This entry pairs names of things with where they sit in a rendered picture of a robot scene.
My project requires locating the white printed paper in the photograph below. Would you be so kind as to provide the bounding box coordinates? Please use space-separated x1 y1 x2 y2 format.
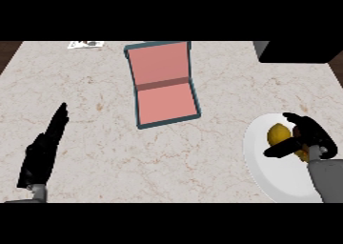
66 41 107 50

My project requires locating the yellow lemon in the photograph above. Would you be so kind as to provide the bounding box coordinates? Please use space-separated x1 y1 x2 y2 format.
265 123 309 162

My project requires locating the white plate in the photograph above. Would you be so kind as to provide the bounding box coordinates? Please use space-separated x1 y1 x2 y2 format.
243 112 327 204

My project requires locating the pink teal-rimmed cardboard box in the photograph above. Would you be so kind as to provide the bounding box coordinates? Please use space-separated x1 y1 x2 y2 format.
122 41 203 131

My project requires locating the black appliance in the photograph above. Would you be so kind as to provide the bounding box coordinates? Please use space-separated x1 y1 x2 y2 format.
251 41 343 65

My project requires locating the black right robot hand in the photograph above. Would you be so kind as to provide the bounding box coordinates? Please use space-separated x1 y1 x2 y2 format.
263 112 340 160

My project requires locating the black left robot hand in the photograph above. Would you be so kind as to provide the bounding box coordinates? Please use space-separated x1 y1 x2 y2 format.
16 102 70 190

